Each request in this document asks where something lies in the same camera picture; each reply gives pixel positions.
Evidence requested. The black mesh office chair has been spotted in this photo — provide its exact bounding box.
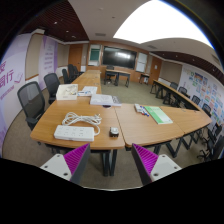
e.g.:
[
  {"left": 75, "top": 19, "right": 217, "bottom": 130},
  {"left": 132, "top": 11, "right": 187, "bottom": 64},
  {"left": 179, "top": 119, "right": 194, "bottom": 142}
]
[
  {"left": 17, "top": 81, "right": 46, "bottom": 131},
  {"left": 43, "top": 72, "right": 61, "bottom": 105}
]

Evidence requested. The wooden desk with black legs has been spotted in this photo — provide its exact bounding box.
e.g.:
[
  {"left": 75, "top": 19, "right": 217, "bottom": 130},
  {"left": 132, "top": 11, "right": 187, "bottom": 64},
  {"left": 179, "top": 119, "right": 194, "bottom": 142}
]
[{"left": 103, "top": 69, "right": 132, "bottom": 88}]

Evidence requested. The large black wall screen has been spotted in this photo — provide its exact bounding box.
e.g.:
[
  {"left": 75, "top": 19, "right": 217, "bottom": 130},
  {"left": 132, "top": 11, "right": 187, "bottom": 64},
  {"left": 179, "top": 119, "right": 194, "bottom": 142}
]
[{"left": 101, "top": 46, "right": 138, "bottom": 70}]

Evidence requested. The white power strip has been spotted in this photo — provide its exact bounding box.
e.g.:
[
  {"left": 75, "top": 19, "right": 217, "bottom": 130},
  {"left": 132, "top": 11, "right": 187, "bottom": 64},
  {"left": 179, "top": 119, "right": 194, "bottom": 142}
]
[{"left": 53, "top": 124, "right": 96, "bottom": 143}]

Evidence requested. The white wall board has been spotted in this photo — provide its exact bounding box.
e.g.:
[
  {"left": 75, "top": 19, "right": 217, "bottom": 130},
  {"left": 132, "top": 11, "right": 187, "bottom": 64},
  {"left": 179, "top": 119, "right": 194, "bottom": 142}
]
[{"left": 135, "top": 52, "right": 148, "bottom": 74}]

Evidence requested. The long wooden desk row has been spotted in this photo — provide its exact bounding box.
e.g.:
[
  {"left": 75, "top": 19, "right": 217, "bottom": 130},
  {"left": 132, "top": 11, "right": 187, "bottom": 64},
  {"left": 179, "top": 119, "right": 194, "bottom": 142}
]
[{"left": 149, "top": 79, "right": 203, "bottom": 111}]

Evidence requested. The green book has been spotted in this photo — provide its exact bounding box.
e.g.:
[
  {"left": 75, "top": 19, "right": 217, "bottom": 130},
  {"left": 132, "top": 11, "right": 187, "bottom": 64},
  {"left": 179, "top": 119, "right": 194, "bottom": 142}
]
[{"left": 143, "top": 105, "right": 174, "bottom": 125}]

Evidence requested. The white flat book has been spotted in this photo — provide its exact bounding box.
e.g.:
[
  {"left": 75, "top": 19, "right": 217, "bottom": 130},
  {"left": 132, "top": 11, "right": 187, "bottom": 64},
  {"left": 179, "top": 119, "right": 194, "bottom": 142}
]
[{"left": 89, "top": 93, "right": 123, "bottom": 108}]

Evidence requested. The group of black chairs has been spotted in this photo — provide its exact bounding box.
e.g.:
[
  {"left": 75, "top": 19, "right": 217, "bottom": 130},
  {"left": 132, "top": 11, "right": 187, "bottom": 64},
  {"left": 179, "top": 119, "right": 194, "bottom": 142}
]
[
  {"left": 169, "top": 81, "right": 224, "bottom": 163},
  {"left": 61, "top": 63, "right": 84, "bottom": 84}
]

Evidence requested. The white paper sheet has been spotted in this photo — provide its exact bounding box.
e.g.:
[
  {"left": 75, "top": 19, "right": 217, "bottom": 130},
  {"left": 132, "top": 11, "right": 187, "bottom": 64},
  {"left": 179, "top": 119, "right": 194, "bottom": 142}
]
[{"left": 81, "top": 85, "right": 98, "bottom": 97}]

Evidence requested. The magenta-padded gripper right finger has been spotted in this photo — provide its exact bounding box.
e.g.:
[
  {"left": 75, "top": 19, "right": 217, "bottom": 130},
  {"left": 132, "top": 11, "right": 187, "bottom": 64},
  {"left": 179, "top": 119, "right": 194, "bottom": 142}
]
[{"left": 130, "top": 143, "right": 183, "bottom": 186}]

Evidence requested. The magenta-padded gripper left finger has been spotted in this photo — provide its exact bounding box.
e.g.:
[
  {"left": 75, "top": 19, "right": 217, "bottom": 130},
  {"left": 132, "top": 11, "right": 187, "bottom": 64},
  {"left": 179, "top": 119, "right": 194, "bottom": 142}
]
[{"left": 39, "top": 143, "right": 92, "bottom": 185}]

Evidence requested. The green wall board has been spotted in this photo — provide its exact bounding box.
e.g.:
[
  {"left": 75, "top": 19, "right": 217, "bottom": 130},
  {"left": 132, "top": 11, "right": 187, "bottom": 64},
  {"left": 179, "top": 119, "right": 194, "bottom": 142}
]
[{"left": 88, "top": 44, "right": 101, "bottom": 67}]

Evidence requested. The whiteboard markers pack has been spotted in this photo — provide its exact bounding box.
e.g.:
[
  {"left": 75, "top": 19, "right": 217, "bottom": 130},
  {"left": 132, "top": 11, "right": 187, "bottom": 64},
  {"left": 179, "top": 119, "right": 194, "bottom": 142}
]
[{"left": 133, "top": 103, "right": 150, "bottom": 117}]

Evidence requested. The large ceiling light panel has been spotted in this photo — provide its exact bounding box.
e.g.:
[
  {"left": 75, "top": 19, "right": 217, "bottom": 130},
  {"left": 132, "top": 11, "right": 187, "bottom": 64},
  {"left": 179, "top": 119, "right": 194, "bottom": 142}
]
[{"left": 112, "top": 0, "right": 214, "bottom": 49}]

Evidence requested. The colourful wall poster display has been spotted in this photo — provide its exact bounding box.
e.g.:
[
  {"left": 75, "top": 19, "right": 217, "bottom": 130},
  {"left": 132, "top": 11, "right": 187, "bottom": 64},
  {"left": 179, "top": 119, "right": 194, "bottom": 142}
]
[{"left": 186, "top": 69, "right": 224, "bottom": 126}]

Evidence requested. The small wooden desk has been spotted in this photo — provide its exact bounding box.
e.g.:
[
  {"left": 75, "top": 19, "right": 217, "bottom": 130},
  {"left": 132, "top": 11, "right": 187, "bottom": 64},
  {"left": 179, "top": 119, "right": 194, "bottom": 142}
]
[{"left": 139, "top": 73, "right": 151, "bottom": 85}]

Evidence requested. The white open cardboard box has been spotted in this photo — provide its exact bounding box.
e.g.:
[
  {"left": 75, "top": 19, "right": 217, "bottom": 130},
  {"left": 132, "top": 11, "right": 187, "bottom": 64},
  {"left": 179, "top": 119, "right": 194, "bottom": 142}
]
[{"left": 55, "top": 83, "right": 79, "bottom": 101}]

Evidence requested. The white coiled cable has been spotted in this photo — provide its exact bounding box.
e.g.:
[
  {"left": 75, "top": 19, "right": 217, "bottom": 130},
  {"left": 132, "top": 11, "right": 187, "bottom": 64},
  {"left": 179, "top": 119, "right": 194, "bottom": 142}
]
[{"left": 61, "top": 111, "right": 103, "bottom": 137}]

